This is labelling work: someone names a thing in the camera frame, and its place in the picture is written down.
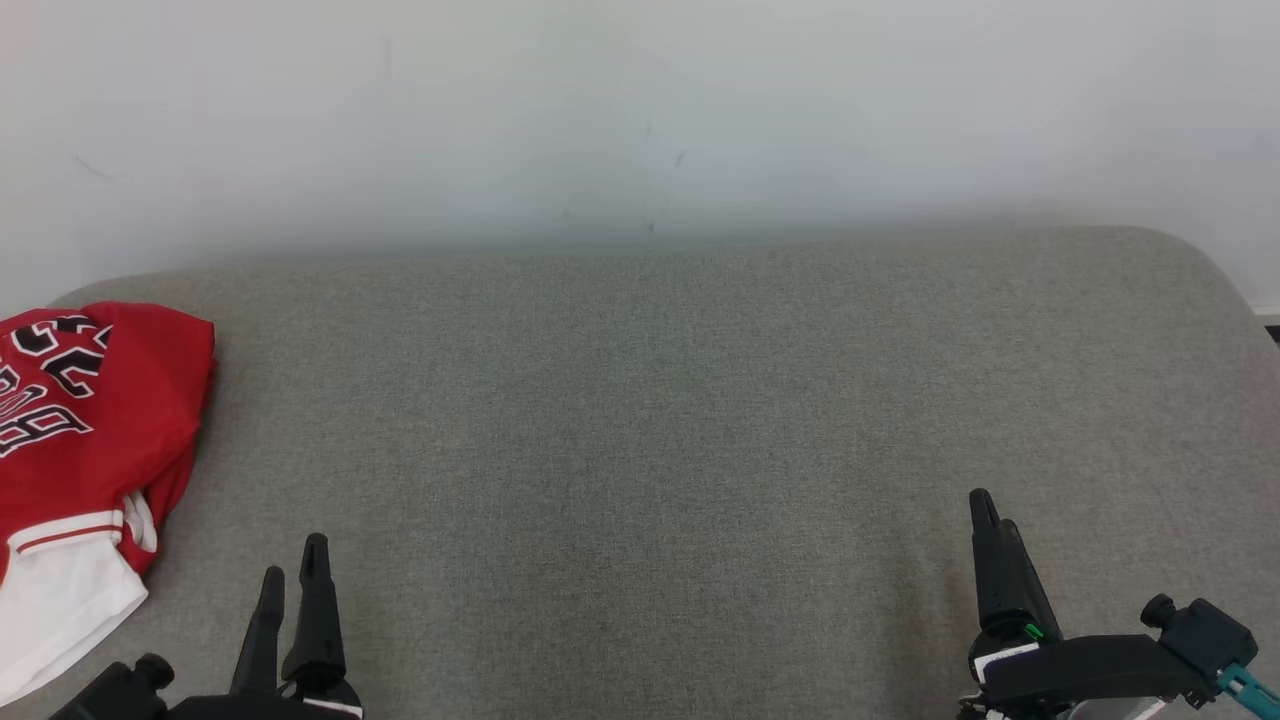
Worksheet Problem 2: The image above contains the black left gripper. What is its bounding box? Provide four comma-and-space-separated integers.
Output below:
160, 533, 363, 720

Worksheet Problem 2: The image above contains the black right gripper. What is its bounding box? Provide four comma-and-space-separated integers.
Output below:
965, 489, 1201, 720

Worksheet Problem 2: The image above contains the red Bulls jersey shirt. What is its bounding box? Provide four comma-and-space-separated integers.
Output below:
0, 302, 217, 706

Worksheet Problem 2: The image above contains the grey fabric sofa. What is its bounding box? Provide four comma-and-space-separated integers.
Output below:
0, 226, 1280, 720

